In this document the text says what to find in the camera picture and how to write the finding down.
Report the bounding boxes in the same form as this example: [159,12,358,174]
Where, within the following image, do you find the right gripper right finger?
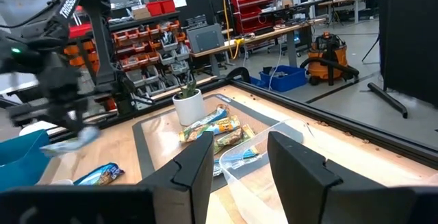
[268,131,415,224]

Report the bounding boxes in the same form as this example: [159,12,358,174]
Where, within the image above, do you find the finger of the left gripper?
[73,109,90,133]
[54,109,75,132]

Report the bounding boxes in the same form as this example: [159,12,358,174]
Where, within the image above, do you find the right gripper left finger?
[138,131,215,224]

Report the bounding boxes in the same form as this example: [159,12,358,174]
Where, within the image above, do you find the blue granola bar orange ends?
[212,147,260,177]

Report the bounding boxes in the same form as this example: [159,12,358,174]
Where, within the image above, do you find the light blue orange granola bar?
[178,114,242,143]

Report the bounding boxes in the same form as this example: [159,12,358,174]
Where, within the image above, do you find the green orange granola bar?
[214,123,257,155]

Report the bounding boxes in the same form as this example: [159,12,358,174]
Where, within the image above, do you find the clear plastic bin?
[218,119,315,224]

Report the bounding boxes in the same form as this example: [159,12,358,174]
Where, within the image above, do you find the grey silicone baking mat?
[132,93,305,194]

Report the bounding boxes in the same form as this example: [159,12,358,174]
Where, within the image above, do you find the teal plastic tray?
[0,129,51,192]

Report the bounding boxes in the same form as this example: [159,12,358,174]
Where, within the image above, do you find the small plant in white pot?
[172,79,207,127]

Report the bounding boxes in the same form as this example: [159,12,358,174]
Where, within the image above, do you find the orange grey parts bin rack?
[63,10,191,114]

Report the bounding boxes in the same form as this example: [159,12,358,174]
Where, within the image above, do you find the red storage bin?
[146,1,164,17]
[159,0,177,14]

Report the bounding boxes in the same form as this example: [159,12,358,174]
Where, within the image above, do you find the orange shop vacuum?
[300,31,360,86]

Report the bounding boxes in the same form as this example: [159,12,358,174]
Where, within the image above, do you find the grey metal box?
[186,23,226,54]

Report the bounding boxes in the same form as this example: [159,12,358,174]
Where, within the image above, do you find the black partition panel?
[367,0,438,119]

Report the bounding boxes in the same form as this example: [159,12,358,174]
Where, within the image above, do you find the black aluminium table frame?
[0,66,438,170]

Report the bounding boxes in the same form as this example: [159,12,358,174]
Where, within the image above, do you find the white cable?
[268,42,283,90]

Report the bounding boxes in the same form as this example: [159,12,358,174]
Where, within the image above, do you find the yellow hanging cable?
[220,0,244,60]

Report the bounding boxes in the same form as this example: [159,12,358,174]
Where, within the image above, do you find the wire rack with red bins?
[229,0,285,36]

